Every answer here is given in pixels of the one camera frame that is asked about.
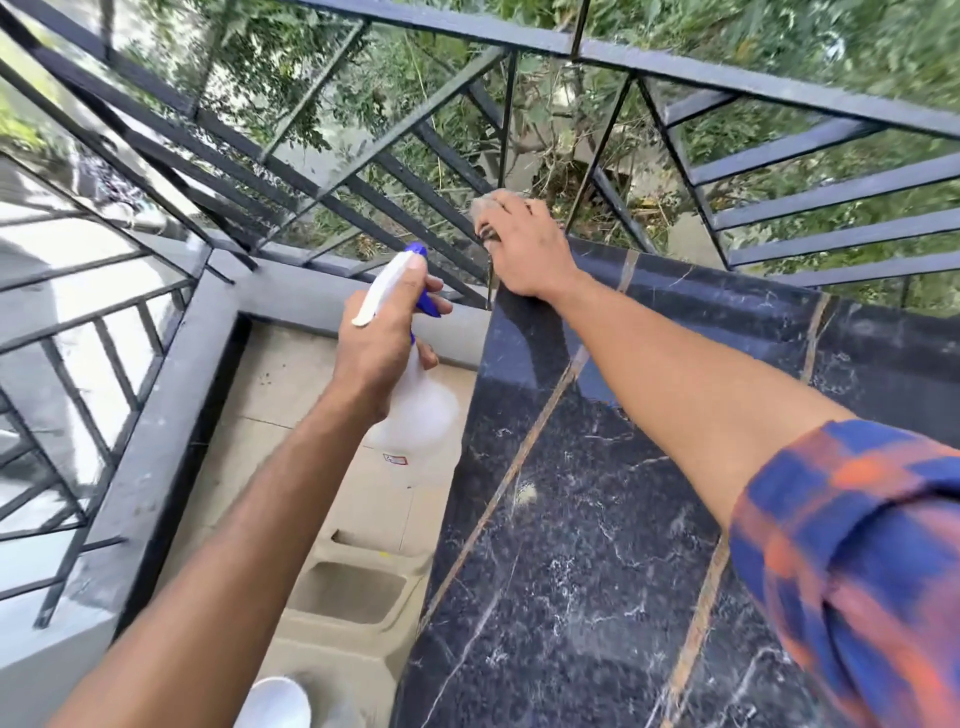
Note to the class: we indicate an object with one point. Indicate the person's right forearm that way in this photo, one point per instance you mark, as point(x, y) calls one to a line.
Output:
point(705, 397)

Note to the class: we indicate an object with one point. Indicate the green foliage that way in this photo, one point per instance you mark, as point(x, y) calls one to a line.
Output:
point(825, 37)

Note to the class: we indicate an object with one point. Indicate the person's right hand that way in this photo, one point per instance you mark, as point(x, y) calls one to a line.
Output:
point(536, 251)

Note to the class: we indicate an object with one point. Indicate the plain white cup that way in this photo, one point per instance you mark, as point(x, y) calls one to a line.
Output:
point(274, 703)

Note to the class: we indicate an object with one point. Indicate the person's left forearm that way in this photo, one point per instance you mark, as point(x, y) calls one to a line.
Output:
point(217, 577)

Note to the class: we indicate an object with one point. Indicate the beige low stool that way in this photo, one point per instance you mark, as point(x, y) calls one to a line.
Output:
point(352, 652)

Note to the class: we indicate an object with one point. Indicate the brown checked cloth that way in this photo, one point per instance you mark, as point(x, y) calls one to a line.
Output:
point(487, 204)

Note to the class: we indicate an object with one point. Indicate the person's left hand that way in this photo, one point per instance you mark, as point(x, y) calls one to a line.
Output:
point(375, 360)

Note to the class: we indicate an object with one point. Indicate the black metal railing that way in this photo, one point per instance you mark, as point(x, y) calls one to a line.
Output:
point(750, 84)

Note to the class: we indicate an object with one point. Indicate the blue orange plaid shirt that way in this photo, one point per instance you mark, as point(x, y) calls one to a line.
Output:
point(862, 525)

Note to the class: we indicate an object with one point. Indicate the dark marble table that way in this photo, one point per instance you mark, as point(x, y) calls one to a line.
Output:
point(600, 562)

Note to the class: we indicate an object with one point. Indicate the white spray bottle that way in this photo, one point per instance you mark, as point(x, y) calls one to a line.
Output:
point(420, 420)

